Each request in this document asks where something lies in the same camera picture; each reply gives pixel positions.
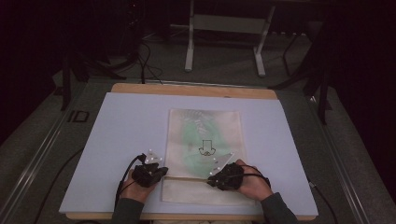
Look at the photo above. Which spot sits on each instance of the green cloth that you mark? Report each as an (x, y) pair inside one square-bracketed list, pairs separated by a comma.
[(190, 137)]

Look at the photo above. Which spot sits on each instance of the person's right hand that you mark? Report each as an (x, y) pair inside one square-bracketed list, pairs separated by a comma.
[(253, 186)]

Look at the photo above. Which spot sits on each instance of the white metal stand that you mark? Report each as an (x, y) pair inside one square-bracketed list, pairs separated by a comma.
[(229, 24)]

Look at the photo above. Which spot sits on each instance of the clear plastic zip bag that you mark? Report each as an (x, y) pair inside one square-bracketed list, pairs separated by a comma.
[(202, 124)]

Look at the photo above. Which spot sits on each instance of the wooden table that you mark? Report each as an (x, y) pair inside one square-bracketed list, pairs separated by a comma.
[(193, 90)]

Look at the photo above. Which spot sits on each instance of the pale lavender table mat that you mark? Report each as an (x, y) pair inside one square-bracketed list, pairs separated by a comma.
[(124, 130)]

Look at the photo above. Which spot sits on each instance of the dark stand with legs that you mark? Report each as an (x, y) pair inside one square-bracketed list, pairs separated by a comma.
[(320, 81)]

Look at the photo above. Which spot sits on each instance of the aluminium floor rail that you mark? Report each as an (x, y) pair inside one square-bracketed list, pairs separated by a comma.
[(342, 174), (31, 168)]

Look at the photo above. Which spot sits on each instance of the person's left hand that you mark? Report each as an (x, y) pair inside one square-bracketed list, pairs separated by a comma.
[(135, 193)]

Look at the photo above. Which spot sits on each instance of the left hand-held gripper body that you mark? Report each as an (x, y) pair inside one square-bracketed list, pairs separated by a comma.
[(146, 175)]

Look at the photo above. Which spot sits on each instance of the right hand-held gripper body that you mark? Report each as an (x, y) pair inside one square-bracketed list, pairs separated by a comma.
[(230, 179)]

